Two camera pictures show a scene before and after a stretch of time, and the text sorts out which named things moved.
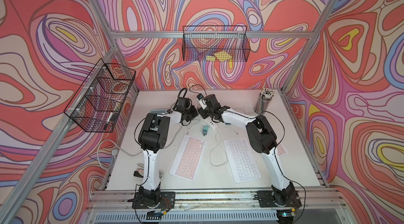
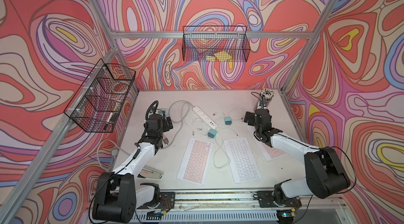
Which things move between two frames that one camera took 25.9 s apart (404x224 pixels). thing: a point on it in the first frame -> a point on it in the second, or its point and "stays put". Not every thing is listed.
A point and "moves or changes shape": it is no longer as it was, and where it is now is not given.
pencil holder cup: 266,94 stays put
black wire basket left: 96,106 stays put
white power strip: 213,124 stays put
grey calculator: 158,111 stays put
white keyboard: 243,163 stays put
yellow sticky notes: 222,56 stays put
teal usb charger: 204,130 moves or changes shape
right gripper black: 201,111 -> 251,115
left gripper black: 194,113 -> 165,128
